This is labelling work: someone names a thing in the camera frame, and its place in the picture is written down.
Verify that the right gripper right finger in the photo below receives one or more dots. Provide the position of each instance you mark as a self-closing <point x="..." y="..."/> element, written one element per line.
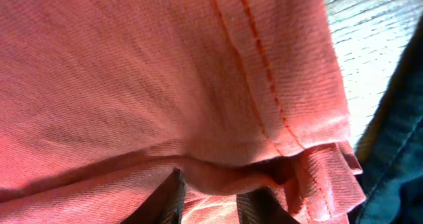
<point x="261" y="207"/>

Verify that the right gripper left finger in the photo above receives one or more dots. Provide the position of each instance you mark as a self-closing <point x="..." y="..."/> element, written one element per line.
<point x="164" y="206"/>

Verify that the red soccer t-shirt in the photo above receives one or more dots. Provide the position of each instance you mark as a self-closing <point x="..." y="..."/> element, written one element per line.
<point x="102" y="99"/>

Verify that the navy blue garment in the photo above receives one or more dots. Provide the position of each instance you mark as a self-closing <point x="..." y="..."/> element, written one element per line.
<point x="392" y="170"/>

